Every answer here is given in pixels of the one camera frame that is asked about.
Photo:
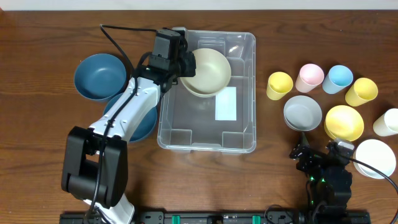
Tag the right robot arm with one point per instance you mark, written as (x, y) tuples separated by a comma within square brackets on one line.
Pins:
[(329, 183)]

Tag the yellow plastic bowl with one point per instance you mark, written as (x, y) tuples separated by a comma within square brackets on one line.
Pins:
[(343, 122)]

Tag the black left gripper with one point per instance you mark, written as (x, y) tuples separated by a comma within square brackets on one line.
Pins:
[(189, 63)]

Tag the yellow plastic cup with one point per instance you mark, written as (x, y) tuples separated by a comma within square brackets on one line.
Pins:
[(279, 84), (362, 91)]

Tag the grey plastic bowl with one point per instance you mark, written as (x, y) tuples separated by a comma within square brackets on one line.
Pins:
[(302, 113)]

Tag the dark blue bowl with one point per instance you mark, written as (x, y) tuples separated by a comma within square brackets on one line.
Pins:
[(147, 125), (100, 77)]

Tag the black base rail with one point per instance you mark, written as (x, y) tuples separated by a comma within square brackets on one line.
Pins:
[(272, 216)]

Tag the beige plastic bowl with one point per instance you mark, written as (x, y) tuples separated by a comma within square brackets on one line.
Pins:
[(212, 74)]

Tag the white plastic bowl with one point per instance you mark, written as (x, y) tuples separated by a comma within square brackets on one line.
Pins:
[(377, 154)]

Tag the clear plastic storage container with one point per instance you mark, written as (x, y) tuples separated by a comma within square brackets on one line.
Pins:
[(187, 122)]

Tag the light blue plastic cup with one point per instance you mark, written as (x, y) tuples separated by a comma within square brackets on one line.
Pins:
[(338, 78)]

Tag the yellow plastic cup left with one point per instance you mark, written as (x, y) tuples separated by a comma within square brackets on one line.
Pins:
[(279, 84)]

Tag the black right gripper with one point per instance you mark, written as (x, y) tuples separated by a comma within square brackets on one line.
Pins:
[(310, 154)]

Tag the cream plastic cup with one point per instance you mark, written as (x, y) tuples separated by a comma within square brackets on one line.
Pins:
[(386, 125)]

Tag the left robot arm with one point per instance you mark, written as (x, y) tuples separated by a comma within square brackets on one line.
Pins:
[(95, 167)]

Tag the pink plastic cup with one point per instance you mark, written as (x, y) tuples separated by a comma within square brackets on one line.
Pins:
[(309, 77)]

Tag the yellow plastic cup right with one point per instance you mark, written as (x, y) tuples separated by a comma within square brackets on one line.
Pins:
[(362, 91)]

